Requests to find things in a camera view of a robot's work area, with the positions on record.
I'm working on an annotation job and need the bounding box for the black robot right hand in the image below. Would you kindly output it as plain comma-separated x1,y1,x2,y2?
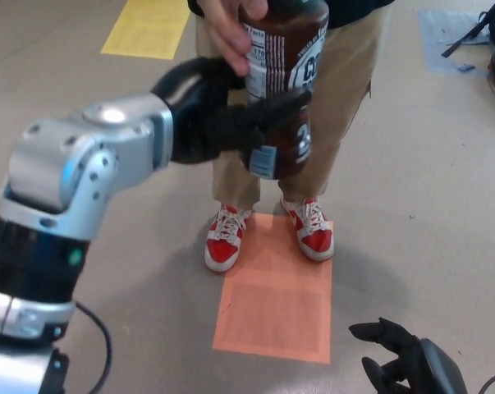
348,317,470,394

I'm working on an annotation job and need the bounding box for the person's right hand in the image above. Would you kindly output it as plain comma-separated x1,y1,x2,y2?
205,0,269,77

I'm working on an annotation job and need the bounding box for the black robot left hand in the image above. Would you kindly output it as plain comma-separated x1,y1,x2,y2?
150,56,313,166

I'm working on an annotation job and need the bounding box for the brown protein shake bottle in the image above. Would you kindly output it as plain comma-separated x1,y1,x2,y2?
238,0,330,181

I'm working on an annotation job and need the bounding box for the yellow paper sheet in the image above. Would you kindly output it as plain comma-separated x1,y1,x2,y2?
99,0,192,61

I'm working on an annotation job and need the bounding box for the black shirt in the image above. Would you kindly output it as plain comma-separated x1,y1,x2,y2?
188,0,396,30

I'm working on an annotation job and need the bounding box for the red white sneaker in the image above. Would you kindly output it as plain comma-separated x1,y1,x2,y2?
204,204,253,273
280,196,335,263

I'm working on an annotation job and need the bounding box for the orange paper sheet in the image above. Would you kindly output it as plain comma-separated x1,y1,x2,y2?
211,211,334,365

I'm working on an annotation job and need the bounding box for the blue paper sheet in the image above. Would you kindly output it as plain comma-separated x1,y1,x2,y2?
418,10,490,75

